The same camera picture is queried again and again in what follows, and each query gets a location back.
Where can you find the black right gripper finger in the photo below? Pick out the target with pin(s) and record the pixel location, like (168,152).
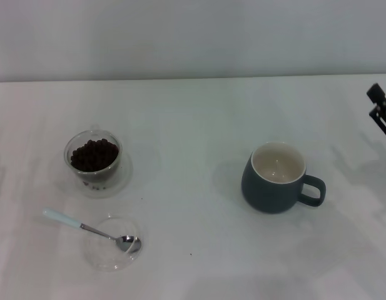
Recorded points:
(376,93)

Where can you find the dark grey ceramic mug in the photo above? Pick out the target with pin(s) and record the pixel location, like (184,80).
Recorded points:
(267,197)

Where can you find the glass cup of coffee beans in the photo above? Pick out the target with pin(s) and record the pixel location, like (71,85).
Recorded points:
(119,187)

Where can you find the coffee beans pile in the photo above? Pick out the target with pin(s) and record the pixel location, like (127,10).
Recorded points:
(92,154)

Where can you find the clear glass lid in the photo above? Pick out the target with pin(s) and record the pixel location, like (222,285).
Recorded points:
(102,257)

